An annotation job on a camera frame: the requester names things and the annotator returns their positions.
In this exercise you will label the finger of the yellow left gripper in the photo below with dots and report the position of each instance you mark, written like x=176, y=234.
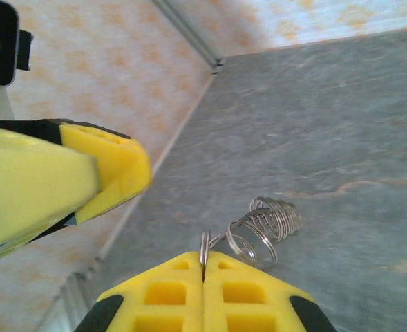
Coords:
x=34, y=190
x=123, y=166

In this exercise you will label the aluminium frame post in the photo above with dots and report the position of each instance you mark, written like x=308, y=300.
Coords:
x=192, y=34

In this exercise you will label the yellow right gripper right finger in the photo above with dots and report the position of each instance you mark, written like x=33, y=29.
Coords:
x=244, y=276

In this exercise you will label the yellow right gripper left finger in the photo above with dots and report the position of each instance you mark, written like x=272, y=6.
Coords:
x=161, y=276

